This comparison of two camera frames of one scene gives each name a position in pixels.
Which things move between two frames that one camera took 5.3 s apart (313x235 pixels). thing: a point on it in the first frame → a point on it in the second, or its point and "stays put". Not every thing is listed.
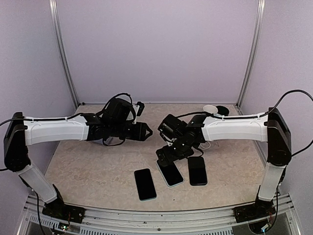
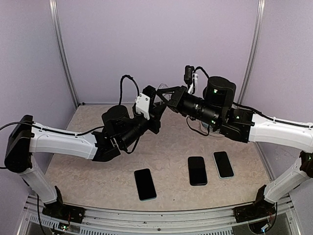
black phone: (171, 174) → (224, 166)
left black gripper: (140, 134) → (156, 116)
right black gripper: (170, 157) → (176, 101)
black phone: (197, 170) stays put
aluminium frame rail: (157, 221) stays put
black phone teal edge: (145, 184) stays put
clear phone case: (209, 145) → (157, 101)
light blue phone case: (170, 173) → (224, 168)
